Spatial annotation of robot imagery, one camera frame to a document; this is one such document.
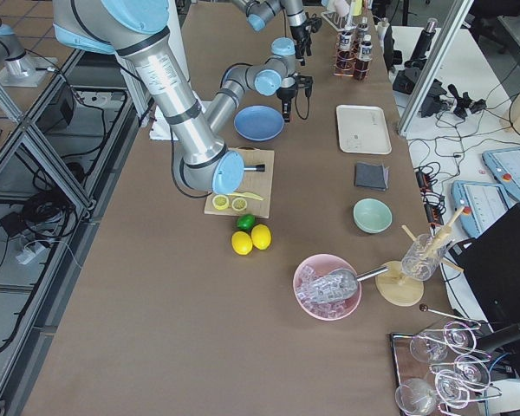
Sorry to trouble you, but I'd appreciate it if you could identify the yellow plastic knife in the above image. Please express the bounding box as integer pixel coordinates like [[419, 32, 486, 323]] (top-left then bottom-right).
[[230, 192, 264, 201]]

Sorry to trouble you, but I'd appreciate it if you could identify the wooden cup stand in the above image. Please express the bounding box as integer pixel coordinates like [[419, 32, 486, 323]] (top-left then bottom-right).
[[375, 206, 467, 307]]

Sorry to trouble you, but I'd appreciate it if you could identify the lemon slice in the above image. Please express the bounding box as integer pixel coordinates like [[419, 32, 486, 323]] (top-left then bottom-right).
[[211, 194, 230, 211], [231, 197, 248, 212]]

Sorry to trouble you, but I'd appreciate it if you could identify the bottle white cap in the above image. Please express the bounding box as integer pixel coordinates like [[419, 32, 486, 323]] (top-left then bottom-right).
[[335, 26, 354, 71], [357, 16, 369, 43], [354, 35, 373, 81]]

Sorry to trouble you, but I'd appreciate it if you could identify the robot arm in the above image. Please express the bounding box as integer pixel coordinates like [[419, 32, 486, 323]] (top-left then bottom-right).
[[231, 0, 316, 66], [53, 1, 296, 194]]

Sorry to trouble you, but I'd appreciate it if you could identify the bottle white cap middle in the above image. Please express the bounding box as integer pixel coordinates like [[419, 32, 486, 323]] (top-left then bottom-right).
[[335, 26, 354, 71]]

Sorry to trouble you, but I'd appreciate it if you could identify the yellow lemon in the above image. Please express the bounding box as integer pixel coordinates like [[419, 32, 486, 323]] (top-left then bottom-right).
[[250, 224, 272, 250], [231, 231, 253, 256]]

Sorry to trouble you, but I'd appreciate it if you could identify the grey folded cloth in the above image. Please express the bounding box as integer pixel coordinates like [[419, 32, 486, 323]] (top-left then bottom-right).
[[354, 162, 389, 191]]

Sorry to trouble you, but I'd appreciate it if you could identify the yellow lemon upper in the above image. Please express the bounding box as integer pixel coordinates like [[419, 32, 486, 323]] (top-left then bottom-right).
[[250, 224, 272, 250]]

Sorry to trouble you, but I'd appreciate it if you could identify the pink cup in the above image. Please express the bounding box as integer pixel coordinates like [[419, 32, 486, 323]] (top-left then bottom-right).
[[333, 0, 350, 17]]

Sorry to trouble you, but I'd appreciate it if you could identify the glass cup on stand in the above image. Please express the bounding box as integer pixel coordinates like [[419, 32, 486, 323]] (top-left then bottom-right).
[[401, 234, 446, 282]]

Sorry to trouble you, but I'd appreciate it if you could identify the lemon slice lower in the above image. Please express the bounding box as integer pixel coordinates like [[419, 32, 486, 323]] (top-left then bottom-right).
[[231, 197, 248, 212]]

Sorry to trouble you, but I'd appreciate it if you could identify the black laptop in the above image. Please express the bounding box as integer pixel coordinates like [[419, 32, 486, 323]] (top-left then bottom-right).
[[450, 203, 520, 328]]

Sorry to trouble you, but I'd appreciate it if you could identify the pink bowl of ice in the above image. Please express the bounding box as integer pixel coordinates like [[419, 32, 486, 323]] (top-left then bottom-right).
[[293, 254, 362, 321]]

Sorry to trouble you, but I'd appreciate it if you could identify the white wire cup rack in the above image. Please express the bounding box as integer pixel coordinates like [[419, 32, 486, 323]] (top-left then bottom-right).
[[321, 0, 364, 30]]

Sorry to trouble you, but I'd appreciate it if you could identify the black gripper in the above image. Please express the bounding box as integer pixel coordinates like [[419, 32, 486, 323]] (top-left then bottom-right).
[[290, 22, 312, 60], [276, 81, 297, 122]]

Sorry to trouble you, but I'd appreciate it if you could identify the lemon slice upper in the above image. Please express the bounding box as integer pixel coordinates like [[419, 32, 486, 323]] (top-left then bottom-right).
[[211, 194, 230, 211]]

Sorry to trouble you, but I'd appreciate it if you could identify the bottle white cap top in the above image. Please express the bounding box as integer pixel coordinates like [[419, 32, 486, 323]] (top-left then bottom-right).
[[354, 35, 373, 81]]

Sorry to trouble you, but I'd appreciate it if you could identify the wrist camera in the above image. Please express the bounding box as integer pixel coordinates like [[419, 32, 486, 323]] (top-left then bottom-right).
[[296, 75, 313, 95], [307, 16, 322, 33]]

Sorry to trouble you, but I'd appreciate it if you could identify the steel muddler black tip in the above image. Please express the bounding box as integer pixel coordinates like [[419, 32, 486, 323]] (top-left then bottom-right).
[[244, 164, 265, 172]]

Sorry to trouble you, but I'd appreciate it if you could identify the copper wire bottle rack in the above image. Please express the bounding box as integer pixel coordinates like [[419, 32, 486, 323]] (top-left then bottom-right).
[[334, 25, 374, 81]]

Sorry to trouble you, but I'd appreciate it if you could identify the cream rabbit tray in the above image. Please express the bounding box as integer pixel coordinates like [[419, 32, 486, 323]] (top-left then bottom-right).
[[335, 104, 392, 155]]

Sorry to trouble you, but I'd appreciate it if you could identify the green bowl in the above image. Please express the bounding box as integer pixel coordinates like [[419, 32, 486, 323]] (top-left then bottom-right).
[[353, 198, 393, 234]]

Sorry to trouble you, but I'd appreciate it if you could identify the green lime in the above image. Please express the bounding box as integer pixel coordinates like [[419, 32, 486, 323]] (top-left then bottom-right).
[[237, 214, 257, 231]]

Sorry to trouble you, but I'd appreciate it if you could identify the teach pendant left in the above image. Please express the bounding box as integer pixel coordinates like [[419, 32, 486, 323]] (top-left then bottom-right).
[[451, 180, 514, 237]]

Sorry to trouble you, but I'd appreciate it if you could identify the teach pendant right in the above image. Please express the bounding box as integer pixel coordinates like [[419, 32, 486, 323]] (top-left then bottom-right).
[[482, 146, 520, 202]]

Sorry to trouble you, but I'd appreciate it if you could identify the bottle white cap right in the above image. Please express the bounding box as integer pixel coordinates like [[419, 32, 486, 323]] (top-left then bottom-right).
[[357, 16, 369, 43]]

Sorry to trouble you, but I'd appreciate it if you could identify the aluminium frame post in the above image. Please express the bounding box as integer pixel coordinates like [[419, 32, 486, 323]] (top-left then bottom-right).
[[397, 0, 473, 137]]

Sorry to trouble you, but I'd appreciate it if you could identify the yellow cup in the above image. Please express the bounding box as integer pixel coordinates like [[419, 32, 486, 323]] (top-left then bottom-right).
[[351, 0, 363, 16]]

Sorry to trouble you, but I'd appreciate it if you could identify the steel ice scoop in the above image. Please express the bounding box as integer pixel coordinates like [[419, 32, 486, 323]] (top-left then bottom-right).
[[324, 266, 388, 302]]

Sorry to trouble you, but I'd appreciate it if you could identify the teach pendant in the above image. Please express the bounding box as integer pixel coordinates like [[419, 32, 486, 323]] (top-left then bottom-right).
[[482, 146, 520, 202], [451, 180, 514, 237]]

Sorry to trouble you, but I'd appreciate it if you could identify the yellow lemon lower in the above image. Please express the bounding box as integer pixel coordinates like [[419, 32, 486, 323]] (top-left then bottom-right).
[[231, 231, 253, 256]]

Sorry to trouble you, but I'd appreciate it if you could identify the wine glass rack tray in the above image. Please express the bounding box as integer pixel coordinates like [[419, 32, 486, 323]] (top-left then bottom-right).
[[390, 320, 502, 415]]

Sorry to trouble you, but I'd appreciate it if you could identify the blue plate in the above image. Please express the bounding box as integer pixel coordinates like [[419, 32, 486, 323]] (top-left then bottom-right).
[[233, 105, 284, 142]]

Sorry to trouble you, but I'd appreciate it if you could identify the wooden cutting board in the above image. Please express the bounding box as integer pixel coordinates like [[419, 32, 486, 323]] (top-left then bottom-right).
[[204, 147, 275, 218]]

